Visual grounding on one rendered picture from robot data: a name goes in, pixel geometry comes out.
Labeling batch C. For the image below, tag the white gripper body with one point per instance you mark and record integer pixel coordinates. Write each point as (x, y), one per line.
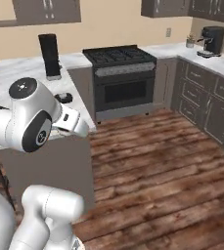
(73, 123)

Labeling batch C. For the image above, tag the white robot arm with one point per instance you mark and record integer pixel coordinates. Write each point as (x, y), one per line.
(22, 130)

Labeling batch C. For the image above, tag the grey island counter cabinet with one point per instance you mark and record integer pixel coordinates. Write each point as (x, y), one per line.
(67, 156)

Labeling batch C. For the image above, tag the black oven range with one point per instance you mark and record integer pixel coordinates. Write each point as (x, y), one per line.
(123, 81)

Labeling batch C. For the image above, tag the grey base cabinet run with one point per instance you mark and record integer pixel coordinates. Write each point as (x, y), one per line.
(211, 101)

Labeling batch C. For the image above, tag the small potted plant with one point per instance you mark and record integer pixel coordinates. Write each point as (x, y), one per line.
(190, 41)

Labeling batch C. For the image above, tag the black coffee machine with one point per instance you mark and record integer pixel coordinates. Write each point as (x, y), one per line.
(211, 41)

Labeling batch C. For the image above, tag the grey wall cabinet with shelf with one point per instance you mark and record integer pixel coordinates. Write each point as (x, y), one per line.
(40, 12)

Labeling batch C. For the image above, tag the grey wall outlet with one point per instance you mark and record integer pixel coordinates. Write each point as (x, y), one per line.
(168, 32)

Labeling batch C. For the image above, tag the grey wall cabinet run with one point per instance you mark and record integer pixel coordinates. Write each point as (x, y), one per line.
(188, 8)

